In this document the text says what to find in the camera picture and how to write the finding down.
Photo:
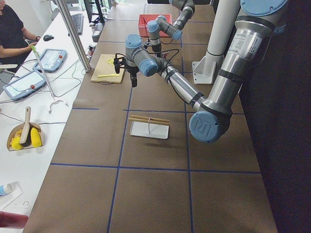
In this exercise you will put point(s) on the wooden cutting board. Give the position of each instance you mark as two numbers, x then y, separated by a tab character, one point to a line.
103	67

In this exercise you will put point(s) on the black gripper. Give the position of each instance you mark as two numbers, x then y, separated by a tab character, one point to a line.
132	70
155	48

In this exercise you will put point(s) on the beige hand brush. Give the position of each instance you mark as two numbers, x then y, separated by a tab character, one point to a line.
25	140

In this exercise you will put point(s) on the blue white tube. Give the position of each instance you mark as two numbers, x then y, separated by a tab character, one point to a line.
5	189

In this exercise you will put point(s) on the aluminium frame post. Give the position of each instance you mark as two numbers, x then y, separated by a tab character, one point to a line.
64	11

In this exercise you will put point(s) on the yellow plastic knife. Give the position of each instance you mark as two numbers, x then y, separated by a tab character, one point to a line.
107	75

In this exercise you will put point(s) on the yellow cloth in dustpan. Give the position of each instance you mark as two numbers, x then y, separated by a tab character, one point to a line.
34	139

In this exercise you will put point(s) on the black computer mouse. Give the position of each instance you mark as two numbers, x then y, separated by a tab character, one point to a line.
48	37

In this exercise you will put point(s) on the red object at corner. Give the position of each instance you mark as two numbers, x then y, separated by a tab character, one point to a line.
12	220

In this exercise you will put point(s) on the silver reacher grabber stick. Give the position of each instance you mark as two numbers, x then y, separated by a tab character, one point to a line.
55	99

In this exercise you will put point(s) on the lower lemon slice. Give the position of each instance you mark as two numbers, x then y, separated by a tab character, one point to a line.
112	63

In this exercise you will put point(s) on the pink plastic bin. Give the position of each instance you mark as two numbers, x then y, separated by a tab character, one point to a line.
143	22

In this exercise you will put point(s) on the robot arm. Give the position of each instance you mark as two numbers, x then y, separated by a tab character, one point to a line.
239	28
174	31

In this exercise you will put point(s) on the teach pendant tablet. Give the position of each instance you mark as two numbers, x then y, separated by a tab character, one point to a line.
25	85
52	59

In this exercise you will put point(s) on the upper teach pendant tablet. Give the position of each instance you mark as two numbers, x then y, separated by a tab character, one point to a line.
52	59

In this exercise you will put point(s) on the lemon slice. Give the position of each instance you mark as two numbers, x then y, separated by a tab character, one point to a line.
112	63
110	60

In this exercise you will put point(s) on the white towel rack stand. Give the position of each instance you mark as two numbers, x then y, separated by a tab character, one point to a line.
149	127

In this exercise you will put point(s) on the black keyboard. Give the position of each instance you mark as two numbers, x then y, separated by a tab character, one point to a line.
78	20

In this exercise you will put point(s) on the person in black shirt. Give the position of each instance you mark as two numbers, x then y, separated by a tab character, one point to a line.
15	39

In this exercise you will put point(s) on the lower teach pendant tablet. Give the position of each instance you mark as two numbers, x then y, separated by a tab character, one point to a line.
25	85

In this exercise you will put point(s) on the beige dustpan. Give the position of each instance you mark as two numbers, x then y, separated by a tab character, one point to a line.
18	127

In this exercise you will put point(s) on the upper lemon slice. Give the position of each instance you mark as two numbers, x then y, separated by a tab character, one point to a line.
110	60

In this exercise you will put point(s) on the black device box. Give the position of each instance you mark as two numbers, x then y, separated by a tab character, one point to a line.
96	31

